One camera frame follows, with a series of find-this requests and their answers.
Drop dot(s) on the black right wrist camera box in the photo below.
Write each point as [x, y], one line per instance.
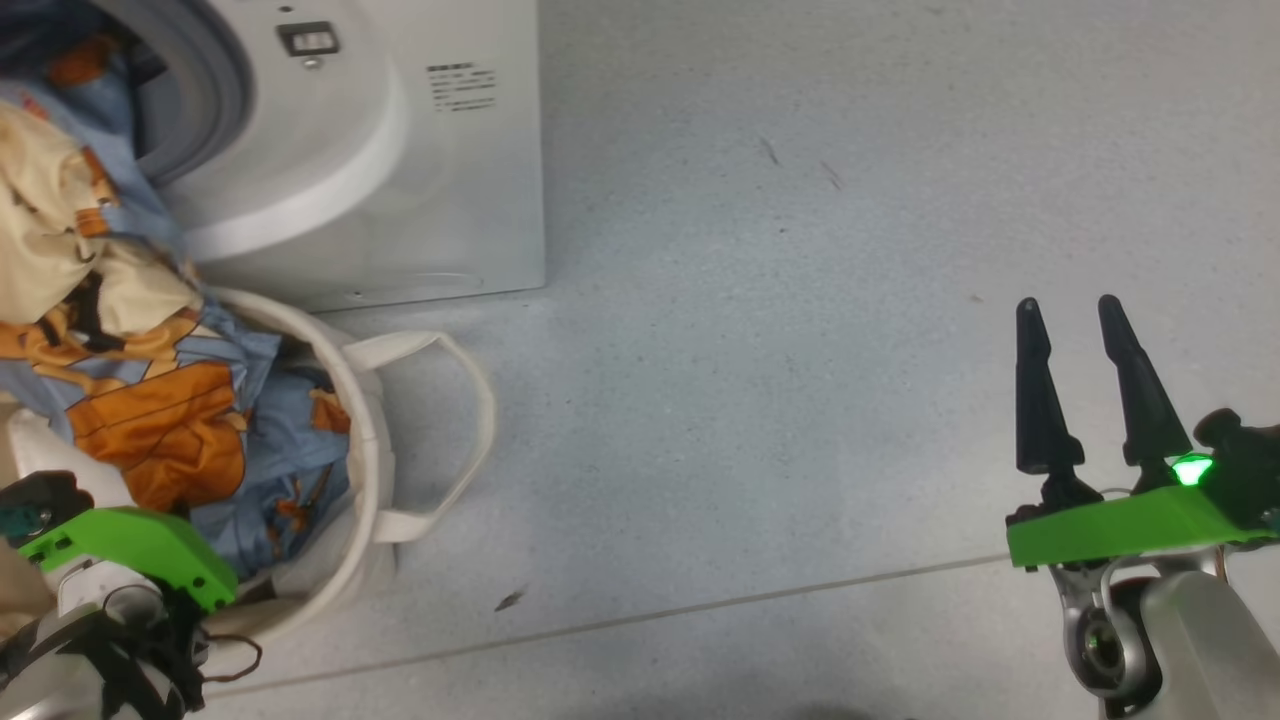
[1245, 460]

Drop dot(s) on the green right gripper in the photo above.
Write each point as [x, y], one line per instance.
[1120, 525]

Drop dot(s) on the cream fabric laundry basket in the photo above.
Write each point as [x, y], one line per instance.
[330, 590]

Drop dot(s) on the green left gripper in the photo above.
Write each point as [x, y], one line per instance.
[140, 545]

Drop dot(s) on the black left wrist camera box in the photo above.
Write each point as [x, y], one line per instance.
[50, 495]

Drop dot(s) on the blue orange cream printed garment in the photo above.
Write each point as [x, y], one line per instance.
[150, 420]

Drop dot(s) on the grey rubber door gasket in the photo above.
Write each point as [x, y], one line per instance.
[205, 90]

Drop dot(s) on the white front-loading washing machine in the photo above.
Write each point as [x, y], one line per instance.
[450, 200]

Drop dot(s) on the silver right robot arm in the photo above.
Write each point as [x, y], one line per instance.
[1200, 640]

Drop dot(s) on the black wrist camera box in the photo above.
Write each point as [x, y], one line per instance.
[1245, 460]
[50, 495]

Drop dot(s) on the left wrist camera teal connector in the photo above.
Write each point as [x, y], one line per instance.
[20, 520]

